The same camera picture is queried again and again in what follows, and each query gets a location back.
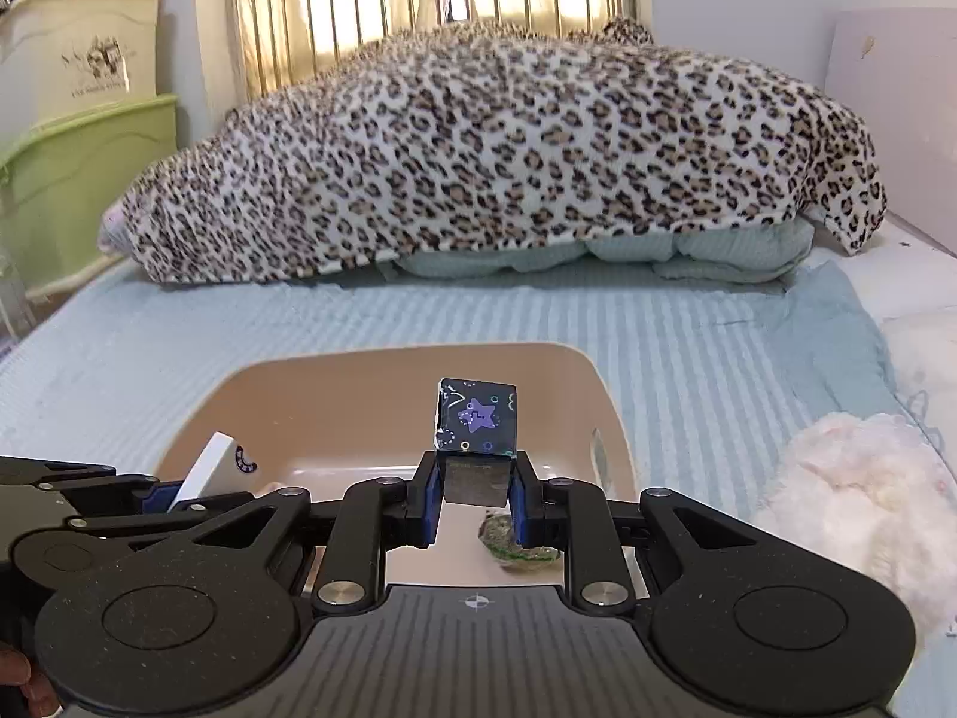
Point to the cream plastic storage box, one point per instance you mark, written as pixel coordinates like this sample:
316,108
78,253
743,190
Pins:
67,52

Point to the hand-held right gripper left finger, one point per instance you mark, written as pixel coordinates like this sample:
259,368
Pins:
423,510

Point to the folded light blue quilt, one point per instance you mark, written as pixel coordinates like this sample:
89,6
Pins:
703,250

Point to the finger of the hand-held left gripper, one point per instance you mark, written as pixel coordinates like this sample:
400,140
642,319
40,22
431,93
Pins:
213,503
160,498

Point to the white tile block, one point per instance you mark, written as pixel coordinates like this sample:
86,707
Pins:
218,465

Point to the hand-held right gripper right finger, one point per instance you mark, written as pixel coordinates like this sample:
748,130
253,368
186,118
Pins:
520,510

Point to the leopard print blanket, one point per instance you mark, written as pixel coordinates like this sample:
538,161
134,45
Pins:
493,157

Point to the dark star-printed cube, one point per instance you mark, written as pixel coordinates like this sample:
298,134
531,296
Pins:
475,416

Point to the white bed sheet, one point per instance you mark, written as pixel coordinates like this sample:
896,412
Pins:
923,329

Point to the crumpled green foil ball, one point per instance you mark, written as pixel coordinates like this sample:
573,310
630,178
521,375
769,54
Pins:
523,550

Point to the metal bed headboard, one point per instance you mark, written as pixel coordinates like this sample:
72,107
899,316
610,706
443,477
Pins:
389,0

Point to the beige plastic basin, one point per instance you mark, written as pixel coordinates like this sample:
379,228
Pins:
336,404

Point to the green plastic storage box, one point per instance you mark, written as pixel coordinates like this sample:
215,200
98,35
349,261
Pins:
82,179

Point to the person's left hand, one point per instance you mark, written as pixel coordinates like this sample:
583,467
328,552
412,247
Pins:
26,677

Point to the white fluffy plush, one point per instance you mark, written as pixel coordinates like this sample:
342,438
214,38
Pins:
860,501

